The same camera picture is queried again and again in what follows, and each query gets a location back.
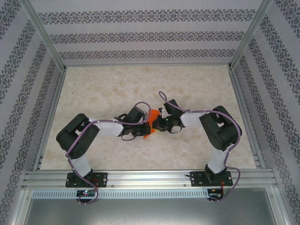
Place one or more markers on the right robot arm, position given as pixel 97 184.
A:
pixel 192 119

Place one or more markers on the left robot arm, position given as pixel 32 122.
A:
pixel 107 130

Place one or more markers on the grey metal panel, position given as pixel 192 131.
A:
pixel 150 211

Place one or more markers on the left circuit board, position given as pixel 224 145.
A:
pixel 85 192

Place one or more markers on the circuit board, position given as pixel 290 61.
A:
pixel 214 191
pixel 85 192

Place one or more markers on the right circuit board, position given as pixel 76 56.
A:
pixel 214 191

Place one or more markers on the aluminium mounting rail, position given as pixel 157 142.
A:
pixel 150 178

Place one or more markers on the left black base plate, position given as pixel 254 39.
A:
pixel 102 179

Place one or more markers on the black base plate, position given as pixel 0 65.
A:
pixel 102 179
pixel 198 181

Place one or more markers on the aluminium back rail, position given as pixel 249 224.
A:
pixel 147 63

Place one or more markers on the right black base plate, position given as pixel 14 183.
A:
pixel 198 181

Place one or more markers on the aluminium side rail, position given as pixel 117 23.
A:
pixel 55 100
pixel 241 100

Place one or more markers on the aluminium frame post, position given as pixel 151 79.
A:
pixel 44 32
pixel 248 32

